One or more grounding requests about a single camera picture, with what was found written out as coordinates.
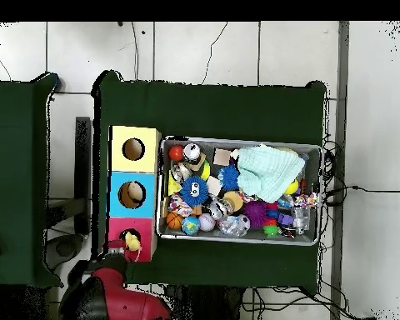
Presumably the mint green cloth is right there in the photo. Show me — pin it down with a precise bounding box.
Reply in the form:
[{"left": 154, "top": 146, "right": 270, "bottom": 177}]
[{"left": 236, "top": 143, "right": 307, "bottom": 203}]

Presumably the plain orange ball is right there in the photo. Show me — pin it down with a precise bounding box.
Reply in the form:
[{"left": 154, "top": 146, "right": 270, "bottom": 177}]
[{"left": 167, "top": 144, "right": 185, "bottom": 162}]

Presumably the white baseball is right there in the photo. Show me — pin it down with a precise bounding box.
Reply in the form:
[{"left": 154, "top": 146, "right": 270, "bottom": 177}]
[{"left": 197, "top": 212, "right": 217, "bottom": 233}]

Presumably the wooden box with three holes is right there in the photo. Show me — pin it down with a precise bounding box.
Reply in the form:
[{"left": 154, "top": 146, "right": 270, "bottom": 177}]
[{"left": 104, "top": 125, "right": 163, "bottom": 263}]

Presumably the small orange basketball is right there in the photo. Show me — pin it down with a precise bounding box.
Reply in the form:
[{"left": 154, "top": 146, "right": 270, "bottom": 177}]
[{"left": 166, "top": 212, "right": 185, "bottom": 231}]

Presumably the plain wooden cube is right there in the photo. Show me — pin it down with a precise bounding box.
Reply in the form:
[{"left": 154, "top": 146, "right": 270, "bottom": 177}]
[{"left": 206, "top": 175, "right": 223, "bottom": 198}]

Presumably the globe print ball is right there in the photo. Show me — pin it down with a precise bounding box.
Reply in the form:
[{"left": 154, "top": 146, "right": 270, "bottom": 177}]
[{"left": 181, "top": 215, "right": 201, "bottom": 236}]

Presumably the blue spiky ball with eyes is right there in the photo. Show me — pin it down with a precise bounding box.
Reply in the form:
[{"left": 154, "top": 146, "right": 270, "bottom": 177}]
[{"left": 179, "top": 175, "right": 210, "bottom": 208}]

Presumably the black and white soccer ball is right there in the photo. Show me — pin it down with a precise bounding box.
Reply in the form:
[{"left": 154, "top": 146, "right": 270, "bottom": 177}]
[{"left": 237, "top": 213, "right": 251, "bottom": 233}]

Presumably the black cable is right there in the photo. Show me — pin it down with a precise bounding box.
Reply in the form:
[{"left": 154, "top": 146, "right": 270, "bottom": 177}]
[{"left": 322, "top": 185, "right": 400, "bottom": 195}]

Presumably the dark green side tablecloth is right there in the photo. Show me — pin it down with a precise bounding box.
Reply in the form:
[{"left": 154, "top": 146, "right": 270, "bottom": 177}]
[{"left": 0, "top": 73, "right": 64, "bottom": 288}]

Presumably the yellow smiley face ball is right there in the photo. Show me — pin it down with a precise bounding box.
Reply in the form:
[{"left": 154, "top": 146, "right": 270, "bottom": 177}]
[{"left": 283, "top": 179, "right": 300, "bottom": 196}]

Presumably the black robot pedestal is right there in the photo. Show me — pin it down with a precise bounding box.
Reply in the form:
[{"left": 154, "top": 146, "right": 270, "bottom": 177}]
[{"left": 171, "top": 285, "right": 244, "bottom": 320}]

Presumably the silver wire mesh bin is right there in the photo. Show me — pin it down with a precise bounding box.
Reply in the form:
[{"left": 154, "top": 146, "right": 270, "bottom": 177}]
[{"left": 154, "top": 135, "right": 323, "bottom": 247}]

